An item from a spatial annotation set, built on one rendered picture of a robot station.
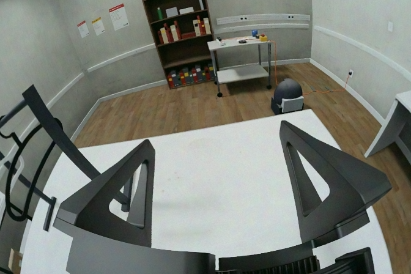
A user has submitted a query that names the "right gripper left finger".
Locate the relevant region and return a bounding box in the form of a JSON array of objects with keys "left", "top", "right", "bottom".
[{"left": 56, "top": 139, "right": 155, "bottom": 248}]

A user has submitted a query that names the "black hanger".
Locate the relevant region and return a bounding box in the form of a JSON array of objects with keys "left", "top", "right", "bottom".
[{"left": 0, "top": 124, "right": 56, "bottom": 221}]

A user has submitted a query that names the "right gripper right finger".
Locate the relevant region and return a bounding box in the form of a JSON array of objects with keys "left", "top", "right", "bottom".
[{"left": 279, "top": 120, "right": 393, "bottom": 243}]

